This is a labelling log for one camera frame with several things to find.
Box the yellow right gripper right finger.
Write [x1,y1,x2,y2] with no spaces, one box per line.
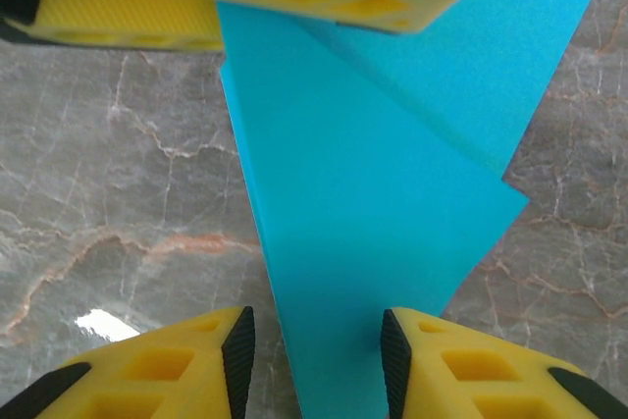
[379,307,628,419]

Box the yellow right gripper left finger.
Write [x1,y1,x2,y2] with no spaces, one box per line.
[0,305,257,419]

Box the blue square paper sheet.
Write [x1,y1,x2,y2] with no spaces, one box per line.
[215,0,615,419]

